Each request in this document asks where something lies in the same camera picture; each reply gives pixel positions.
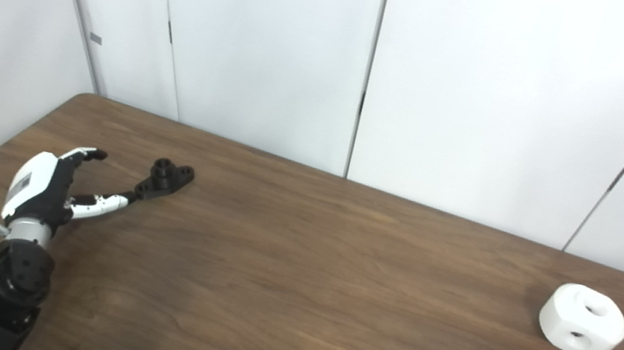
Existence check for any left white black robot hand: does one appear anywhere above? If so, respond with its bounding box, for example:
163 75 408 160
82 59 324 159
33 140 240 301
0 134 145 243

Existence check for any round white piece with holes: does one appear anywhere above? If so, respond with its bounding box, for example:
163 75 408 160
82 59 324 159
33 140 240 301
533 279 624 350

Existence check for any black flanged holder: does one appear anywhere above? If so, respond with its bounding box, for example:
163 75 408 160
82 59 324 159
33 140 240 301
133 154 198 208

